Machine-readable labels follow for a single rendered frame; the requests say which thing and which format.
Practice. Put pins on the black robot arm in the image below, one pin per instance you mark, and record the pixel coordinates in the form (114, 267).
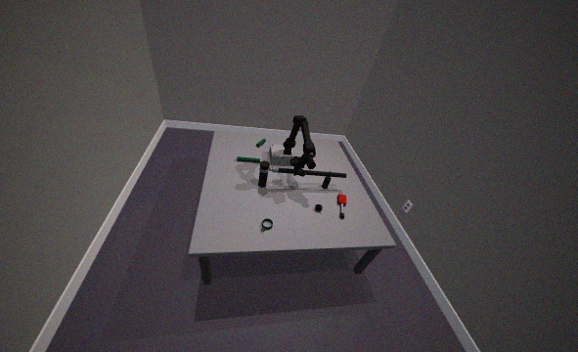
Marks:
(308, 146)

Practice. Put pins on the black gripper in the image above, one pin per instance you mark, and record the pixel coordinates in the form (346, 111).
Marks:
(298, 170)

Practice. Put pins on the grey cup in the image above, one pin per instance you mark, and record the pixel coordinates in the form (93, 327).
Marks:
(273, 169)

